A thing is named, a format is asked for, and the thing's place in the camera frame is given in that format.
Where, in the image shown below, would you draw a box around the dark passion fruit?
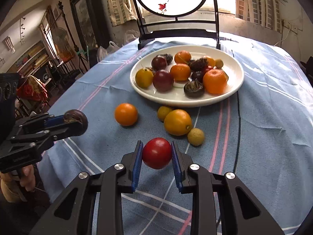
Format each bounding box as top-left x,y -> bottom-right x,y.
63,109 -> 88,136

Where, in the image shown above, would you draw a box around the red tomato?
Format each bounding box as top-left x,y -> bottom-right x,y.
142,137 -> 172,170

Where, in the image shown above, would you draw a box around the large dark red plum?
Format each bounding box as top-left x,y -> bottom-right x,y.
153,70 -> 174,92

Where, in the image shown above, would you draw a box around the large orange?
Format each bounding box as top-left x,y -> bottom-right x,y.
203,69 -> 228,95

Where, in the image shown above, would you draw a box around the person left hand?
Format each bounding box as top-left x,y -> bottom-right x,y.
1,165 -> 36,203

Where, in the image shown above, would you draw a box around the small green lime fruit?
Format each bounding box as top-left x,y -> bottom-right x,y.
187,128 -> 205,146

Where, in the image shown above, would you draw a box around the yellow orange fruit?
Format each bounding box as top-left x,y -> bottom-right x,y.
163,109 -> 193,136

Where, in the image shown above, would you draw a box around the mandarin orange right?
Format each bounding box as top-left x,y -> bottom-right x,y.
114,103 -> 138,126

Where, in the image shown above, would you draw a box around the plastic bags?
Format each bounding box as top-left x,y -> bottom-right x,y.
97,41 -> 120,63

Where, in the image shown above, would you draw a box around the brown wrinkled fruit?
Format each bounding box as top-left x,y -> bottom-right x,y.
183,80 -> 205,98

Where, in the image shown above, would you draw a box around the yellow-green round fruit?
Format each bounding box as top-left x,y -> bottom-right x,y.
135,68 -> 154,89

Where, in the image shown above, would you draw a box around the blue striped tablecloth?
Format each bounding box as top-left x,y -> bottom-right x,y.
38,34 -> 312,234

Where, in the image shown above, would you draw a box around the white oval plate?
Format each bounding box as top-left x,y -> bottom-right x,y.
130,45 -> 244,107

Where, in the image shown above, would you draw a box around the small mandarin orange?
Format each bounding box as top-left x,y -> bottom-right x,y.
170,64 -> 191,82

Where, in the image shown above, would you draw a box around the black coat stand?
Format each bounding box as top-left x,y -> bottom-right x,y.
58,1 -> 89,75

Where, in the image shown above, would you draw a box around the left striped curtain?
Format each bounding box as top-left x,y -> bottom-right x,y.
107,0 -> 137,27

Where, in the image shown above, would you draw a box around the striped curtain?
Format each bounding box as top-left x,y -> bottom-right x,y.
107,0 -> 137,27
236,0 -> 282,33

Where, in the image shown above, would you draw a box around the right striped curtain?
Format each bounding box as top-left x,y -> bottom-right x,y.
236,0 -> 282,33

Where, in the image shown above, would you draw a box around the dark framed wall painting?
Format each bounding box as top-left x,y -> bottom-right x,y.
69,0 -> 111,50

